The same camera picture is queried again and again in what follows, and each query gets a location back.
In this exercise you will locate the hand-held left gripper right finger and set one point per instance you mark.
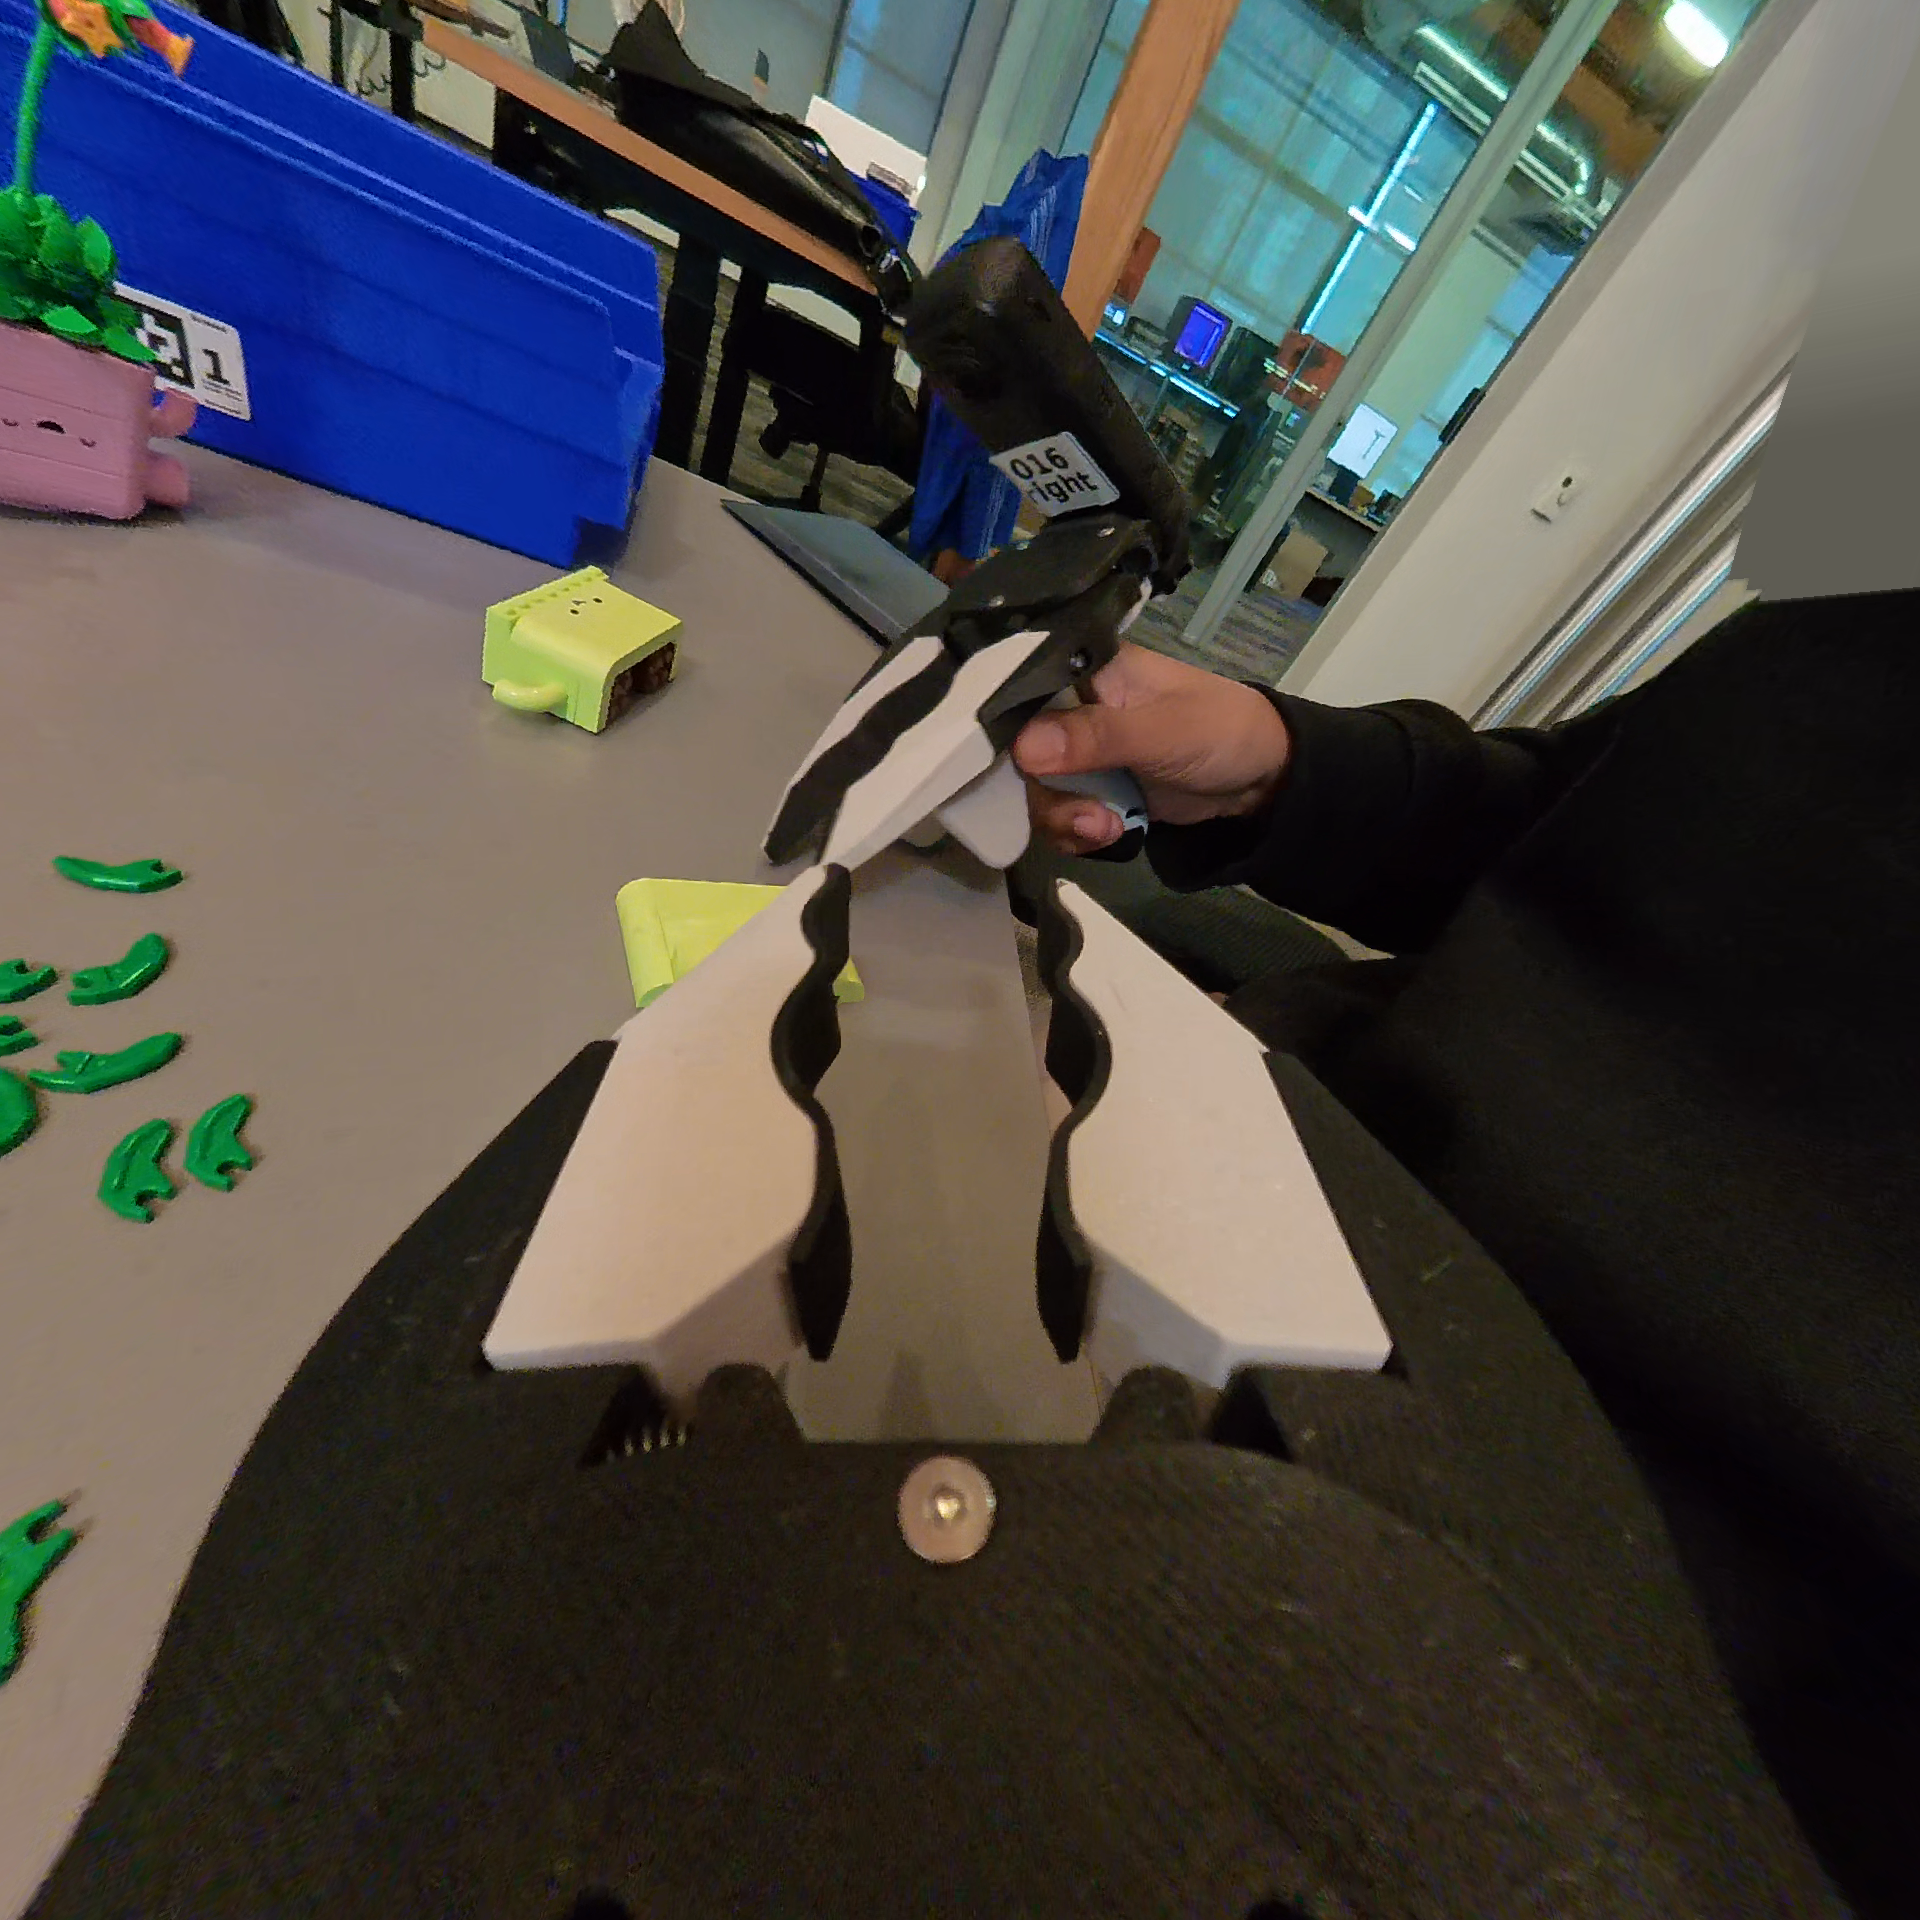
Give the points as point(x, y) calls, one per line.
point(1224, 1216)

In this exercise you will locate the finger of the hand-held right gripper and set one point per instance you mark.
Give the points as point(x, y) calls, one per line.
point(849, 721)
point(929, 767)

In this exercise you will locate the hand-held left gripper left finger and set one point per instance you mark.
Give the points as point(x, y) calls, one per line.
point(659, 1203)

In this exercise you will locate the medium lime smooth tile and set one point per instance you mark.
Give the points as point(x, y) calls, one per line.
point(713, 919)

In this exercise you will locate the long lime curved brick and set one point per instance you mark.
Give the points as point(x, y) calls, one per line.
point(639, 939)

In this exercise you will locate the large lime brick assembly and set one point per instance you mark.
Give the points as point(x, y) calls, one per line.
point(577, 637)

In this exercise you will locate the person's right hand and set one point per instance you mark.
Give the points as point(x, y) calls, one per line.
point(1185, 735)

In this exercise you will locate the dark grey flat panel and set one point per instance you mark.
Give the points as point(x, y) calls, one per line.
point(840, 555)

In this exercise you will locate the small blue-lit monitor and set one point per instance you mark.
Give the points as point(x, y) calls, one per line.
point(1202, 334)

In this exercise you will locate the wooden pillar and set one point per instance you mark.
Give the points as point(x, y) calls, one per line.
point(1148, 153)

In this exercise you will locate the black bag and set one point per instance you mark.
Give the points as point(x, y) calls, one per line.
point(750, 136)

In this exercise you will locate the person's dark clothing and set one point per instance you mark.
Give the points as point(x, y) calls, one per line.
point(1651, 1203)

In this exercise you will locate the wooden office desk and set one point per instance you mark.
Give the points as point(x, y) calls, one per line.
point(646, 153)

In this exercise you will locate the scattered green leaf pieces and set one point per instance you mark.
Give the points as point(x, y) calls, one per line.
point(121, 1068)

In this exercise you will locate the blue plastic bin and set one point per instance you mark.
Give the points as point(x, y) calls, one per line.
point(422, 332)

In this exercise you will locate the white printed tag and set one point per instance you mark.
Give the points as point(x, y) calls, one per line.
point(195, 359)

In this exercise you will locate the pink toy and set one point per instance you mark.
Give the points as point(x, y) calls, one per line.
point(76, 437)

